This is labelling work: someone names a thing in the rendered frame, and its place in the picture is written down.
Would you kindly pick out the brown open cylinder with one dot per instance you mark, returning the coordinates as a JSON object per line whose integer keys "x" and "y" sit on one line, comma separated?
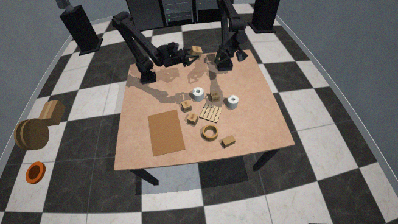
{"x": 210, "y": 127}

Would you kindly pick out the tan cardboard carton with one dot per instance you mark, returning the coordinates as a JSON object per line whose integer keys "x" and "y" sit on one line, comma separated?
{"x": 187, "y": 106}
{"x": 215, "y": 97}
{"x": 196, "y": 51}

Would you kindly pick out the small square wooden pallet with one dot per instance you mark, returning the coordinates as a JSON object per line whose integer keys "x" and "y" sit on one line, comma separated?
{"x": 211, "y": 113}

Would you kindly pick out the brown cardboard carton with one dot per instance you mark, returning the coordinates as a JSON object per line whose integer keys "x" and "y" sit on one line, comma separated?
{"x": 192, "y": 119}

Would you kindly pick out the tan rectangular block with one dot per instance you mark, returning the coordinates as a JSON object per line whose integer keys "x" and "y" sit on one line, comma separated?
{"x": 230, "y": 140}

